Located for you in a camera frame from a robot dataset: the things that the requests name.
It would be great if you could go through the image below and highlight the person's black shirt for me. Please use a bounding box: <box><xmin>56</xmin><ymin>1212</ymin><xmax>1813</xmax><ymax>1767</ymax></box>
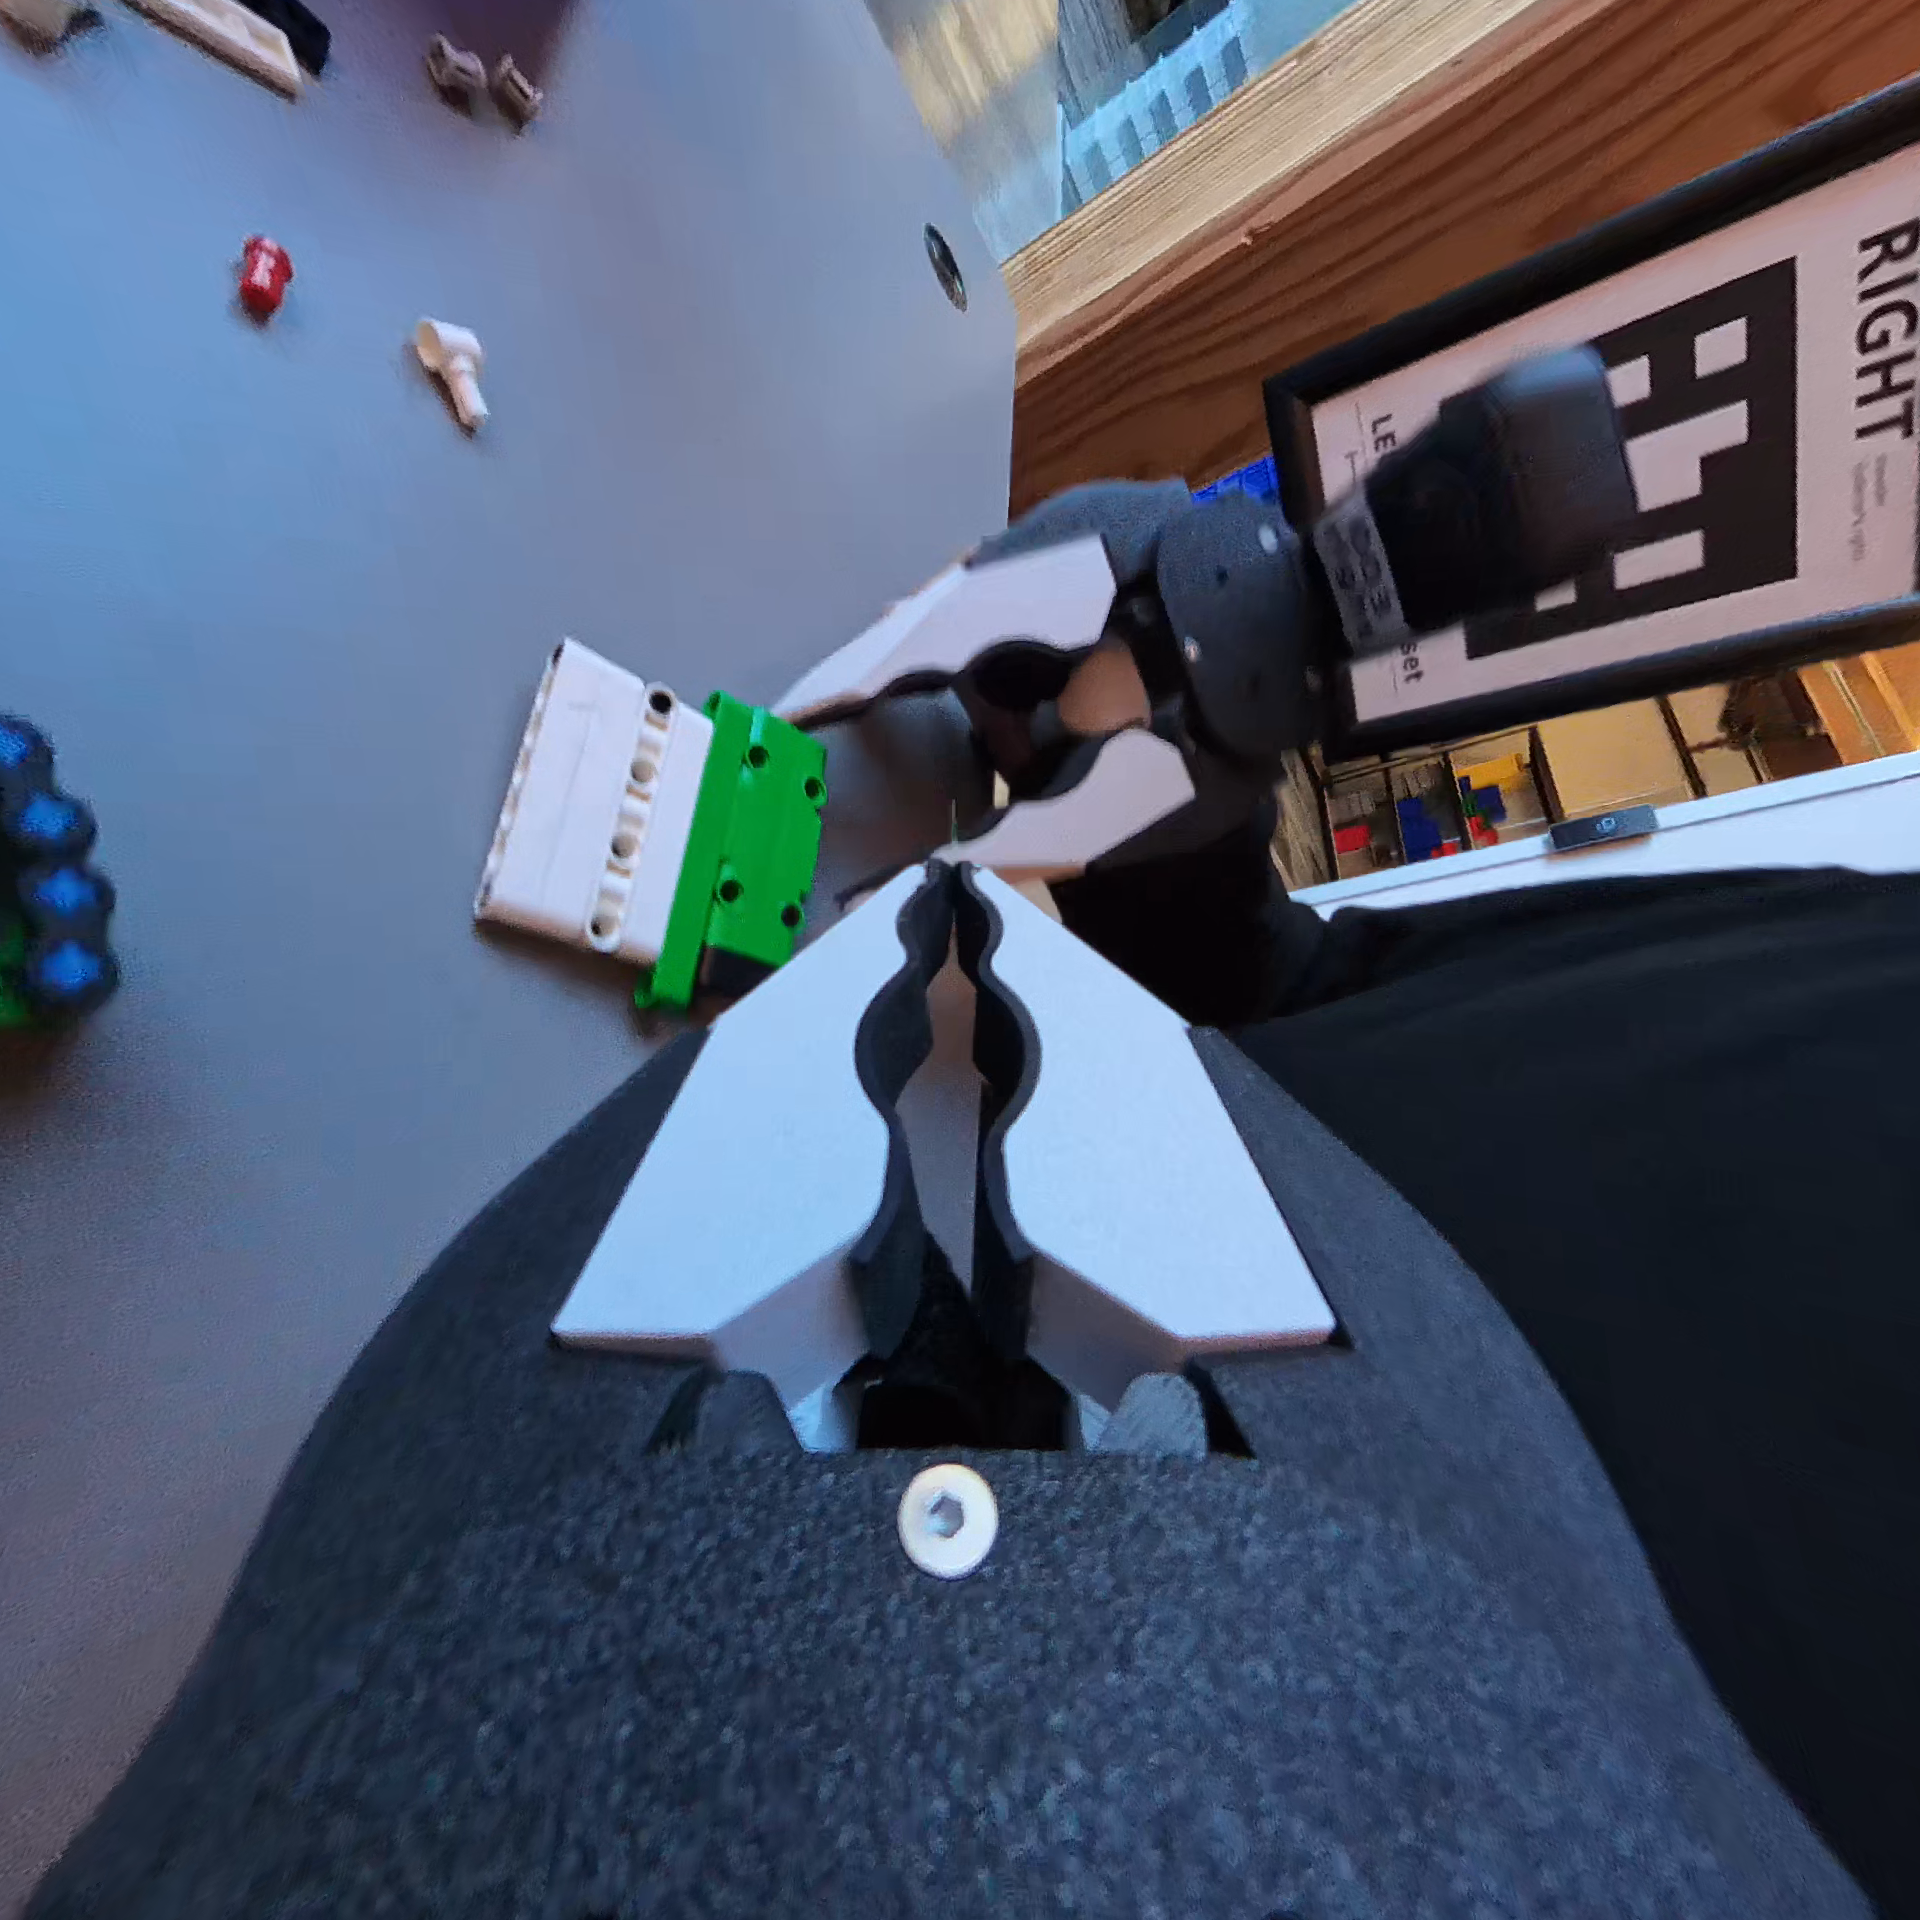
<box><xmin>1050</xmin><ymin>861</ymin><xmax>1920</xmax><ymax>1920</ymax></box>

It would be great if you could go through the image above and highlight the white shelf board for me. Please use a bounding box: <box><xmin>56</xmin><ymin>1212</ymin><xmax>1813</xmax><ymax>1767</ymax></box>
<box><xmin>1289</xmin><ymin>750</ymin><xmax>1920</xmax><ymax>921</ymax></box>

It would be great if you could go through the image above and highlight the white lego connector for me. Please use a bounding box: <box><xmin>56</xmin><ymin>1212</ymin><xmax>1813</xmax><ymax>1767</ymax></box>
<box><xmin>413</xmin><ymin>315</ymin><xmax>494</xmax><ymax>433</ymax></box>

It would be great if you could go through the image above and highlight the white and green lego assembly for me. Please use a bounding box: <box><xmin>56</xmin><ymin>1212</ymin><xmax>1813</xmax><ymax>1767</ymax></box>
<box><xmin>472</xmin><ymin>638</ymin><xmax>833</xmax><ymax>1015</ymax></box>

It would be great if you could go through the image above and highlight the grey slotted rack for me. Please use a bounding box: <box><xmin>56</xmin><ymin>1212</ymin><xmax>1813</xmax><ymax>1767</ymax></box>
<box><xmin>1050</xmin><ymin>0</ymin><xmax>1277</xmax><ymax>215</ymax></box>

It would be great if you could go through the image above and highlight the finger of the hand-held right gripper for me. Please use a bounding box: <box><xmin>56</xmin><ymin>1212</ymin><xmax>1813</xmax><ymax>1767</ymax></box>
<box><xmin>769</xmin><ymin>533</ymin><xmax>1123</xmax><ymax>734</ymax></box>
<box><xmin>931</xmin><ymin>724</ymin><xmax>1203</xmax><ymax>880</ymax></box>

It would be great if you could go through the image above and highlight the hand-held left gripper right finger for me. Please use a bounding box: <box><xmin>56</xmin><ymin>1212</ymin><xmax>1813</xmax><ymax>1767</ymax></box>
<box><xmin>955</xmin><ymin>865</ymin><xmax>1338</xmax><ymax>1453</ymax></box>

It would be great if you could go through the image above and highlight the white lego plate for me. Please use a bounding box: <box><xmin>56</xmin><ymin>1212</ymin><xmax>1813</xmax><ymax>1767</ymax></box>
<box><xmin>118</xmin><ymin>0</ymin><xmax>309</xmax><ymax>101</ymax></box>

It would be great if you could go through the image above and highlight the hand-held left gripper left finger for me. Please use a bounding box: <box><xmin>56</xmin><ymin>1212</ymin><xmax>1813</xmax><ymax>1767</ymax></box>
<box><xmin>550</xmin><ymin>861</ymin><xmax>963</xmax><ymax>1453</ymax></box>

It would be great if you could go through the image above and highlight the shelf of coloured parts bins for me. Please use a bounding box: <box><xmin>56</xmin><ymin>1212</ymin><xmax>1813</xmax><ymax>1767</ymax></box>
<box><xmin>1288</xmin><ymin>645</ymin><xmax>1920</xmax><ymax>888</ymax></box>

